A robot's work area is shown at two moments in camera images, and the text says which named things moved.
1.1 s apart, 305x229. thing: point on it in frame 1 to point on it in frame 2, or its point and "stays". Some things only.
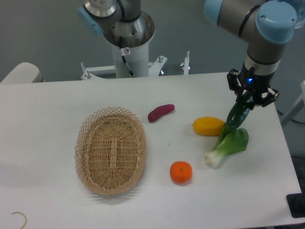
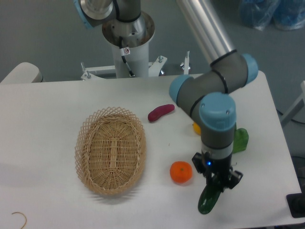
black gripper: (259, 83) to (220, 169)
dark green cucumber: (239, 111) to (210, 194)
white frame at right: (296, 109) stays
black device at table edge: (297, 202) stays
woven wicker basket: (110, 150) stays
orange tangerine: (181, 172) stays
